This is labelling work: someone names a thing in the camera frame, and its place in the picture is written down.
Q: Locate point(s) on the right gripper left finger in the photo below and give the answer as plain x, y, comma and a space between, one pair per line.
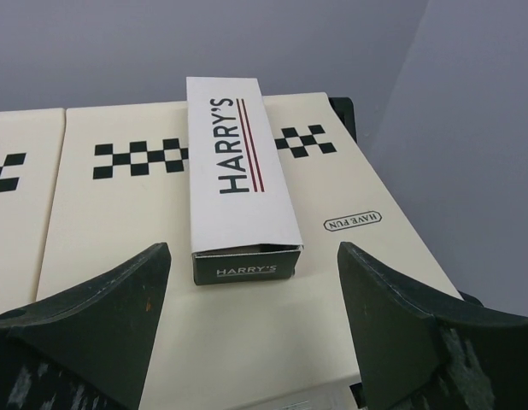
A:
87, 347

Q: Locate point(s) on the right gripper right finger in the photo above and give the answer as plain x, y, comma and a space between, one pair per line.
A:
419, 348

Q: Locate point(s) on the white Harry's box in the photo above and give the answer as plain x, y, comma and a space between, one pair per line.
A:
243, 224

